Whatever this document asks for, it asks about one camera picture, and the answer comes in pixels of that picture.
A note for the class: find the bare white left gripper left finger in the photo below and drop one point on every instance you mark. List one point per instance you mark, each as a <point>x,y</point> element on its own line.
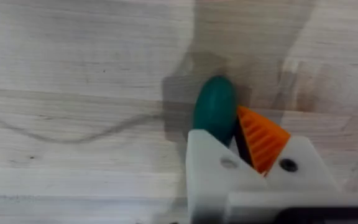
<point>211,168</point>

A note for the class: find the white orange left gripper right finger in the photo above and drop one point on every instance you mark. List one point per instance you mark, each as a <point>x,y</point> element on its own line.
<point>266,146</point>

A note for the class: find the green toy vegetable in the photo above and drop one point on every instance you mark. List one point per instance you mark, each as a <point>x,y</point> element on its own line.
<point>215,109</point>

